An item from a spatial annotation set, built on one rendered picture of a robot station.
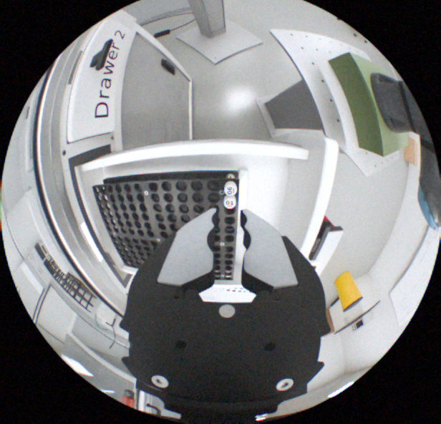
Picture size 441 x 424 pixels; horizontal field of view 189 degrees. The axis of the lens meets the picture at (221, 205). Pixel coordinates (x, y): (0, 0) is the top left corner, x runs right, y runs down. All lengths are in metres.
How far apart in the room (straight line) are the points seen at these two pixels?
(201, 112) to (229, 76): 0.34
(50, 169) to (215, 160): 0.25
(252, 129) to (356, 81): 0.85
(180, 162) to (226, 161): 0.07
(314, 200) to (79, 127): 0.32
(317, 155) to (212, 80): 1.02
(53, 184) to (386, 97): 0.56
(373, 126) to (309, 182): 0.26
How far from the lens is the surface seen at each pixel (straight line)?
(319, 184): 0.16
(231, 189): 0.15
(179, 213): 0.19
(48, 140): 0.25
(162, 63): 0.64
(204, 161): 0.22
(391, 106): 0.37
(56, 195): 0.25
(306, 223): 0.19
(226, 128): 1.05
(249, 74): 1.15
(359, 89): 0.39
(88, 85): 0.29
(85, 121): 0.27
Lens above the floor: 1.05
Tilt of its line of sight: 62 degrees down
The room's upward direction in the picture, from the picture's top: 174 degrees counter-clockwise
